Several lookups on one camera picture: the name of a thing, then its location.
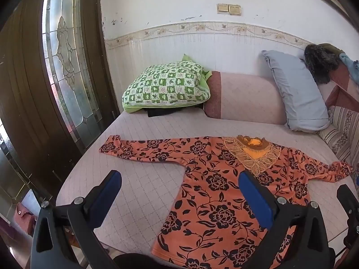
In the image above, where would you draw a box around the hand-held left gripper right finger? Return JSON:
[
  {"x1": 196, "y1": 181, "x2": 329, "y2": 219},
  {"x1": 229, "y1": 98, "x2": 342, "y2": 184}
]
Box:
[{"x1": 238, "y1": 170, "x2": 335, "y2": 269}]

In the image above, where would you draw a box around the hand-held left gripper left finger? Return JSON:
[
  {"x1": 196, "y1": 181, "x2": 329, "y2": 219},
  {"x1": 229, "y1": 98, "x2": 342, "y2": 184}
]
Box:
[{"x1": 30, "y1": 170, "x2": 122, "y2": 269}]

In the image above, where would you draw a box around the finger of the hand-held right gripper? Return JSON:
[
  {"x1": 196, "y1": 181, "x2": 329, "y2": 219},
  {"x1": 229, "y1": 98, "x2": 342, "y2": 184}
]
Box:
[{"x1": 337, "y1": 184, "x2": 359, "y2": 247}]

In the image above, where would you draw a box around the orange floral shirt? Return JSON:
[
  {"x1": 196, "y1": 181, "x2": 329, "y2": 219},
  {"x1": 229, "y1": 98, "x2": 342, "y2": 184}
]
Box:
[{"x1": 99, "y1": 134, "x2": 354, "y2": 269}]

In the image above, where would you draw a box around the striped floral cushion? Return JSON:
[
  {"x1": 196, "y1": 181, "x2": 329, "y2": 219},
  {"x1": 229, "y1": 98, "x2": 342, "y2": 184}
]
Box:
[{"x1": 318, "y1": 106, "x2": 359, "y2": 169}]

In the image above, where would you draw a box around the pink bag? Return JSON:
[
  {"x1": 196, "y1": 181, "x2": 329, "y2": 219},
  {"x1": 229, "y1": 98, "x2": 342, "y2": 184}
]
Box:
[{"x1": 15, "y1": 202, "x2": 38, "y2": 234}]

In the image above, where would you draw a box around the black folded cloth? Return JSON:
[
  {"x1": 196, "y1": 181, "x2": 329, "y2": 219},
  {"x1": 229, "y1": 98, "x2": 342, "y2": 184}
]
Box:
[{"x1": 143, "y1": 104, "x2": 204, "y2": 117}]

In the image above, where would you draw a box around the pink bolster cushion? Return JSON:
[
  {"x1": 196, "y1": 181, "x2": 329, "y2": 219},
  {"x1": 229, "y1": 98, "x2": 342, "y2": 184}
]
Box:
[{"x1": 203, "y1": 71, "x2": 287, "y2": 125}]

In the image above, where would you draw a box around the maroon and pink backrest cushion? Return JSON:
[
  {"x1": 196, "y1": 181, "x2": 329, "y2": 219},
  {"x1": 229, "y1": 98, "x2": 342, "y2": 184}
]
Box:
[{"x1": 317, "y1": 62, "x2": 359, "y2": 113}]

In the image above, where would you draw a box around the light blue pillow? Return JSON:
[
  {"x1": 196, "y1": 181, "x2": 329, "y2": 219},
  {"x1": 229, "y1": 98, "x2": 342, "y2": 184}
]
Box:
[{"x1": 261, "y1": 50, "x2": 331, "y2": 133}]

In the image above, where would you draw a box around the green checkered pillow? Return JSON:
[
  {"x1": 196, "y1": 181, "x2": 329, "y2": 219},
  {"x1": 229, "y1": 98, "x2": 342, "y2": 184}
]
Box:
[{"x1": 122, "y1": 54, "x2": 212, "y2": 114}]

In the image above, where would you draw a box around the wooden door with leaded glass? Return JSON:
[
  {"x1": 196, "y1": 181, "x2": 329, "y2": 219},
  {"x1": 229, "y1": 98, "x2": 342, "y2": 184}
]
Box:
[{"x1": 0, "y1": 0, "x2": 121, "y2": 180}]

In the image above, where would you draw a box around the blue crumpled cloth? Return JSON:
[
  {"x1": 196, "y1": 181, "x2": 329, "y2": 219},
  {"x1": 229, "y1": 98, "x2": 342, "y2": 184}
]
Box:
[{"x1": 339, "y1": 53, "x2": 359, "y2": 85}]

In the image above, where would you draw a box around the dark furry cloth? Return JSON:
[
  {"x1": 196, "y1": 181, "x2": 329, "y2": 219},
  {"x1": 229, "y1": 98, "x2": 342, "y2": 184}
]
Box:
[{"x1": 304, "y1": 43, "x2": 346, "y2": 85}]

